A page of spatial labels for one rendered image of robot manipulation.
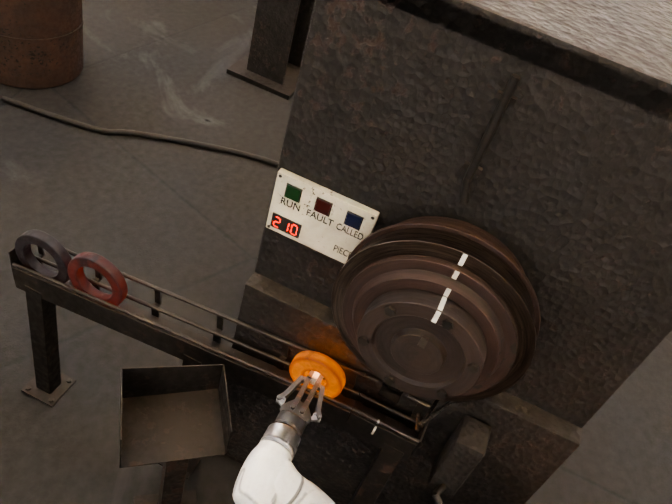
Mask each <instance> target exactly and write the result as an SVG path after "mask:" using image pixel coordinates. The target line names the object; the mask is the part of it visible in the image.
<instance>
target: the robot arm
mask: <svg viewBox="0 0 672 504"><path fill-rule="evenodd" d="M323 378H324V377H323V376H322V375H321V374H320V373H318V372H315V371H310V373H309V375H308V376H307V377H304V376H303V375H300V376H299V377H298V378H297V379H296V380H295V381H294V382H293V383H292V384H291V385H290V386H289V387H288V388H287V389H286V390H285V391H284V392H283V393H281V394H279V395H277V398H276V403H279V405H280V407H281V408H280V413H279V414H278V416H277V418H276V420H275V422H274V423H272V424H270V425H269V426H268V428H267V430H266V432H265V433H264V435H263V437H262V438H261V440H260V442H259V444H258V445H257V446H256V447H255V448H254V449H253V450H252V451H251V453H250V454H249V455H248V457H247V459H246V460H245V462H244V464H243V466H242V468H241V470H240V472H239V475H238V477H237V480H236V482H235V485H234V489H233V494H232V496H233V500H234V502H235V504H335V502H334V501H333V500H332V499H331V498H330V497H329V496H328V495H327V494H325V493H324V492H323V491H322V490H321V489H320V488H319V487H317V486H316V485H315V484H313V483H312V482H311V481H309V480H307V479H306V478H304V477H303V476H302V475H301V474H300V473H299V472H298V471H297V470H296V468H295V467H294V465H293V463H292V462H291V461H292V460H293V458H294V455H295V453H296V451H297V447H298V446H299V443H300V441H301V438H300V437H301V435H302V433H303V431H304V429H305V427H306V426H307V425H308V424H310V422H316V423H320V420H321V418H322V415H321V406H322V401H323V396H324V391H325V386H323V385H321V382H322V380H323ZM302 383H303V385H302V387H301V389H300V391H299V393H298V394H297V396H296V398H295V399H294V400H291V401H289V402H286V403H285V401H286V399H287V398H288V397H289V396H290V395H291V394H292V393H293V392H294V391H295V390H296V389H297V388H298V387H299V386H300V385H301V384H302ZM309 383H310V384H313V385H314V386H313V388H312V389H311V391H310V393H309V395H308V397H307V399H306V400H305V402H304V403H303V402H301V401H300V400H301V399H302V397H303V395H304V393H305V391H306V389H307V387H308V386H309ZM317 390H318V391H319V394H318V399H317V404H316V408H315V413H313V415H312V416H311V414H310V409H309V405H310V403H311V401H312V399H313V397H314V395H315V393H316V391H317Z"/></svg>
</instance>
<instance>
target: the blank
mask: <svg viewBox="0 0 672 504"><path fill-rule="evenodd" d="M309 370H311V371H315V372H318V373H320V374H321V375H322V376H323V377H324V378H325V379H323V380H322V382H321V385H323V386H325V391H324V394H325V395H327V396H329V397H332V398H335V397H337V396H338V395H339V394H340V393H341V391H342V389H343V387H344V385H345V383H346V377H345V373H344V371H343V369H342V368H341V367H340V365H339V364H338V363H337V362H336V361H334V360H333V359H332V358H330V357H329V356H327V355H325V354H322V353H320V352H316V351H302V352H300V353H298V354H297V355H296V356H295V357H294V359H293V360H292V362H291V364H290V366H289V373H290V376H291V378H292V380H293V381H295V380H296V379H297V378H298V377H299V376H300V375H303V376H304V377H307V376H308V375H309V373H310V371H309Z"/></svg>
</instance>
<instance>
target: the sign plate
mask: <svg viewBox="0 0 672 504"><path fill-rule="evenodd" d="M287 185H290V186H292V187H294V188H297V189H299V190H301V193H300V197H299V201H298V202H296V201H293V200H291V199H289V198H287V197H285V193H286V189H287ZM318 198H319V199H321V200H323V201H325V202H327V203H330V204H331V208H330V211H329V214H328V216H326V215H324V214H322V213H320V212H317V211H315V210H314V209H315V206H316V202H317V199H318ZM348 212H349V213H351V214H354V215H356V216H358V217H360V218H362V220H361V223H360V226H359V229H358V230H357V229H354V228H352V227H350V226H348V225H346V224H344V223H345V220H346V217H347V214H348ZM379 214H380V212H378V211H376V210H374V209H372V208H369V207H367V206H365V205H363V204H361V203H358V202H356V201H354V200H352V199H350V198H347V197H345V196H343V195H341V194H338V193H336V192H334V191H332V190H330V189H327V188H325V187H323V186H321V185H319V184H316V183H314V182H312V181H310V180H308V179H305V178H303V177H301V176H299V175H297V174H294V173H292V172H290V171H288V170H286V169H283V168H281V169H280V170H279V171H278V174H277V178H276V183H275V187H274V192H273V196H272V201H271V205H270V209H269V214H268V218H267V223H266V227H267V228H269V229H271V230H273V231H276V232H278V233H280V234H282V235H284V236H286V237H288V238H290V239H293V240H295V241H297V242H299V243H301V244H303V245H305V246H308V247H310V248H312V249H314V250H316V251H318V252H320V253H323V254H325V255H327V256H329V257H331V258H333V259H335V260H338V261H340V262H342V263H344V264H345V263H346V261H347V259H348V257H349V255H350V254H351V252H352V251H353V250H354V248H355V247H356V246H357V245H358V244H359V243H360V242H361V241H362V240H363V239H364V238H366V237H367V236H369V235H370V234H372V232H373V230H374V227H375V225H376V222H377V219H378V217H379ZM276 216H277V217H279V218H280V219H281V222H280V223H276V222H274V225H275V226H277V227H278V228H277V227H275V226H274V225H273V221H277V222H279V220H280V219H279V218H276ZM288 223H290V224H289V227H288ZM293 224H294V225H296V226H297V227H298V231H296V229H297V227H296V226H294V225H293ZM291 225H293V227H292V228H291ZM287 228H288V231H286V230H287ZM290 229H292V231H291V233H292V234H295V233H296V232H297V234H296V235H295V236H294V235H292V234H291V233H290Z"/></svg>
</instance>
